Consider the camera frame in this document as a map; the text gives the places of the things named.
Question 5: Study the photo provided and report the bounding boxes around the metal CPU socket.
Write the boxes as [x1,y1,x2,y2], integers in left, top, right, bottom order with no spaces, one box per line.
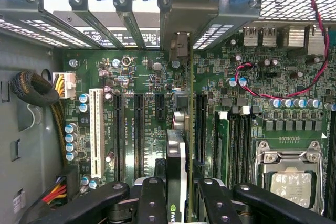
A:
[255,140,326,216]

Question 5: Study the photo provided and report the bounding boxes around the CPU with paste residue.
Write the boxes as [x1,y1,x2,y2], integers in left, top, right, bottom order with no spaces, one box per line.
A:
[269,172,313,209]

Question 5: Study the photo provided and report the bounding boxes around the red yellow power wires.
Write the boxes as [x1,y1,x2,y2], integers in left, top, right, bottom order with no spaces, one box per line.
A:
[40,175,68,206]

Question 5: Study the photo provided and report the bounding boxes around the white power connector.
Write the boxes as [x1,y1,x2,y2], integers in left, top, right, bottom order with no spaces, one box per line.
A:
[51,71,77,99]

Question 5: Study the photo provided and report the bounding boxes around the long black expansion slot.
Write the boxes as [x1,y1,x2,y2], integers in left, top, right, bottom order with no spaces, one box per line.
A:
[196,93,208,168]
[112,93,124,182]
[133,93,145,180]

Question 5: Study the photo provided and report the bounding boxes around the green Dell motherboard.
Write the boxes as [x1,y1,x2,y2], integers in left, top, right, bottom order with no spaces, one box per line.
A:
[62,23,336,224]

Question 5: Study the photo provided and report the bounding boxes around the green RAM stick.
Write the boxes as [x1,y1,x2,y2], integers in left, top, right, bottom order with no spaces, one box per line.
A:
[214,110,232,183]

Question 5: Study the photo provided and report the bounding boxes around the metal USB port block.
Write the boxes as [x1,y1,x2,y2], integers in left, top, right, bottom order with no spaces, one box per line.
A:
[243,26,261,48]
[261,26,278,48]

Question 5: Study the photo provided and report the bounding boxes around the white expansion slot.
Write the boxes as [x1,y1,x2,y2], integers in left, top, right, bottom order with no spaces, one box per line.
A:
[88,88,105,179]

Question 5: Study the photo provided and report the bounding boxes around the short black expansion slot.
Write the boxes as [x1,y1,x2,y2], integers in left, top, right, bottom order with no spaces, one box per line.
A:
[154,93,165,120]

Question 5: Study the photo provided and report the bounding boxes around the red black twisted wire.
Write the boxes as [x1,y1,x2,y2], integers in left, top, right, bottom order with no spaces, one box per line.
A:
[234,0,330,99]

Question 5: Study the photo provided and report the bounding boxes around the black sleeved wire bundle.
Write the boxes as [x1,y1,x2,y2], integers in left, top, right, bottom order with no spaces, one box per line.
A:
[9,70,68,168]

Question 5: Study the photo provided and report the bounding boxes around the black open PC case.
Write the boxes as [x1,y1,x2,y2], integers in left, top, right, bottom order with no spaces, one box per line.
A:
[0,0,336,224]

